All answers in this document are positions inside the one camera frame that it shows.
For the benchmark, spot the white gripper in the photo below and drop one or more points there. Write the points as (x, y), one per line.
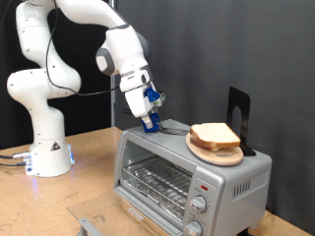
(138, 98)

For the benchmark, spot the slotted spatula with blue block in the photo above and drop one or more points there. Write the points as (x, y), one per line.
(155, 126)

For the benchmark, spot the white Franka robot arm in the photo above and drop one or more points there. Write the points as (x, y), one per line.
(42, 88)

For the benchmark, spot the red oven indicator light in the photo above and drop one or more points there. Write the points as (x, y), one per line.
(204, 188)

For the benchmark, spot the silver oven knob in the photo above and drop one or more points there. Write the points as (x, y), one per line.
(198, 204)
(193, 228)

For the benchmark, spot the silver toaster oven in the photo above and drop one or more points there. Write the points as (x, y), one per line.
(229, 183)

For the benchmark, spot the vertical metal pole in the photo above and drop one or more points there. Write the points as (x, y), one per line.
(113, 101)

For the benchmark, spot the bread slice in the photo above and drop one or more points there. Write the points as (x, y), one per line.
(198, 143)
(215, 132)

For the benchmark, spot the round wooden plate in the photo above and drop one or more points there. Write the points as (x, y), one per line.
(213, 159)

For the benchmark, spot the dark grey backdrop curtain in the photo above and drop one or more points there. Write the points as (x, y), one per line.
(197, 49)

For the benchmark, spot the black metal bookend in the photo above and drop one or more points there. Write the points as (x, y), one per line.
(244, 101)

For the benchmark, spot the black backdrop curtain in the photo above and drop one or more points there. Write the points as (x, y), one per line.
(13, 128)

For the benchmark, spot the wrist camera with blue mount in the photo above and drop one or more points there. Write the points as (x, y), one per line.
(151, 94)

